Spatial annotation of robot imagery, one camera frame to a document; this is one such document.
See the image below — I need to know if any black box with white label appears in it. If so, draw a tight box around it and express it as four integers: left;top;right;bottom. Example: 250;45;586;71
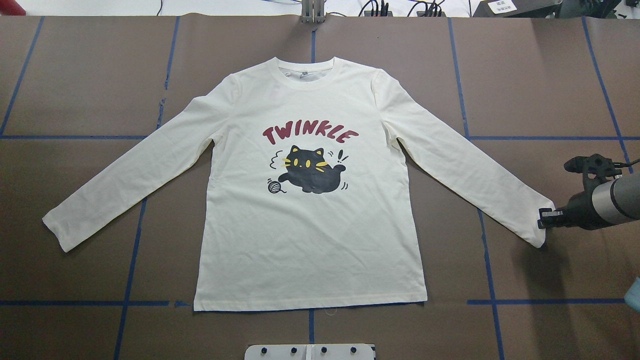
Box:
472;0;563;19

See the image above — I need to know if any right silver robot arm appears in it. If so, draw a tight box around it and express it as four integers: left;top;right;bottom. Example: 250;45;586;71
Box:
537;173;640;231

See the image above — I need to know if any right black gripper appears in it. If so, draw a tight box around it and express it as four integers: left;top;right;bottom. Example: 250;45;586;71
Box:
537;193;598;230

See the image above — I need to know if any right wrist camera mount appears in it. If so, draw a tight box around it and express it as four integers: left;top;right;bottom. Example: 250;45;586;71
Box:
563;153;628;178

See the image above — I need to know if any aluminium frame post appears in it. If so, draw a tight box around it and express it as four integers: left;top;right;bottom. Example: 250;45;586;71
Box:
300;0;326;24

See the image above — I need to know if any white camera mast with base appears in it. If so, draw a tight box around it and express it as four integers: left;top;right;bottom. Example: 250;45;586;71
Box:
244;342;377;360

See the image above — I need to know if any cream long-sleeve cat shirt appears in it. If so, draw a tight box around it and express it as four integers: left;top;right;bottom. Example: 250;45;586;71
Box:
42;57;553;312

